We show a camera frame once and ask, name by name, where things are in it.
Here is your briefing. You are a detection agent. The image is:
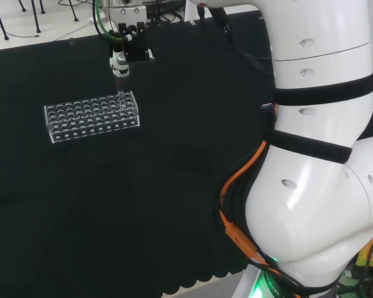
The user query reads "black cable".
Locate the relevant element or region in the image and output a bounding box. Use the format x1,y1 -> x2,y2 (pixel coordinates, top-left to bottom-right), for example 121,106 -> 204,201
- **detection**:
197,5 -> 275,76

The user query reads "orange cable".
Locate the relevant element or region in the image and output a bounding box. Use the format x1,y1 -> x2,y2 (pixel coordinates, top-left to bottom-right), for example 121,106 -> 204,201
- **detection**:
218,139 -> 283,279

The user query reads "clear plastic test tube rack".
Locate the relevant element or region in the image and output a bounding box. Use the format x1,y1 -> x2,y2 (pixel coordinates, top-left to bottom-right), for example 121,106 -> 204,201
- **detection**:
43,91 -> 141,145

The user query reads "clear glass test tube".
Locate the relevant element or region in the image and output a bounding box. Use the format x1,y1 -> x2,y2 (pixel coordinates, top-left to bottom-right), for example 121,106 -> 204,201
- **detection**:
115,76 -> 127,110

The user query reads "black bench cloth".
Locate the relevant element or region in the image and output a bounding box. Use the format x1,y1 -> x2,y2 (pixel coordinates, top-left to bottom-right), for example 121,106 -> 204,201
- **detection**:
0,9 -> 279,298

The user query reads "black tripod leg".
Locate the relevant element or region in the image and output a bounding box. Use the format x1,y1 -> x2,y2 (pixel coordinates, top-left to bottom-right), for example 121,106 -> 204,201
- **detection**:
0,0 -> 11,41
30,0 -> 42,34
68,0 -> 80,22

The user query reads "yellow stop button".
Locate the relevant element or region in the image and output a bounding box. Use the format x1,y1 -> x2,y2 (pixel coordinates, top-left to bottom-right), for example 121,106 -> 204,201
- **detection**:
356,228 -> 373,278

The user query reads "green cable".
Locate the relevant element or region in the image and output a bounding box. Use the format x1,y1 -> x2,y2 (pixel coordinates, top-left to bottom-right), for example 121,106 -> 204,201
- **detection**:
92,0 -> 122,43

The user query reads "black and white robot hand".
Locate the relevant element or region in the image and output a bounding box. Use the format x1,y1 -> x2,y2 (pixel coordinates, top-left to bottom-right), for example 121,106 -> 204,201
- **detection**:
108,20 -> 156,79

